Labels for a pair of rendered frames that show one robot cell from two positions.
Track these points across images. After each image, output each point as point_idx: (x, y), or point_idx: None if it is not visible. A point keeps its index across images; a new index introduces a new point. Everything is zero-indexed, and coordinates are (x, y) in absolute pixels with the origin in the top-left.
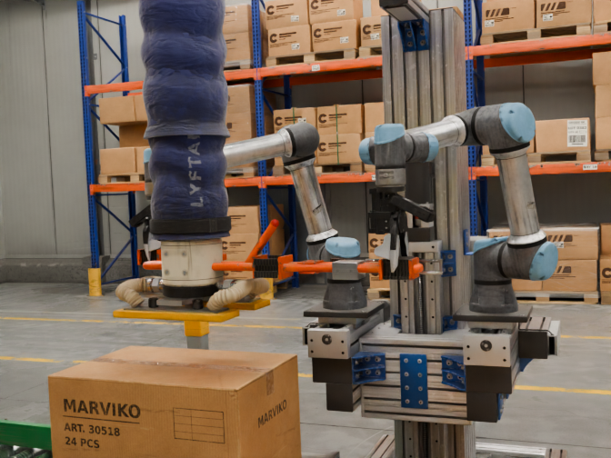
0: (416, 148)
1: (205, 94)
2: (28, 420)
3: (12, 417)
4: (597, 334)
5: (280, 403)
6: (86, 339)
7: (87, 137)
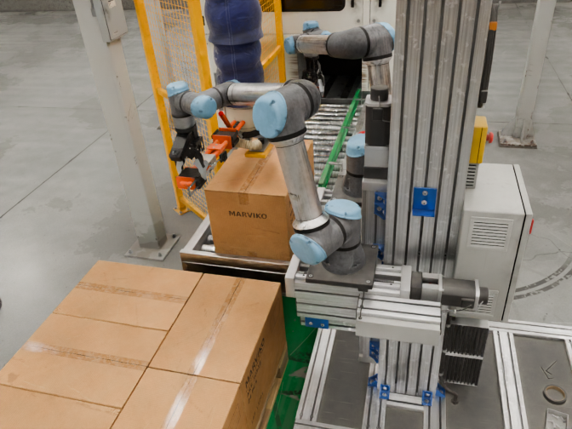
0: (182, 107)
1: (209, 16)
2: (553, 148)
3: (553, 140)
4: None
5: (258, 213)
6: None
7: None
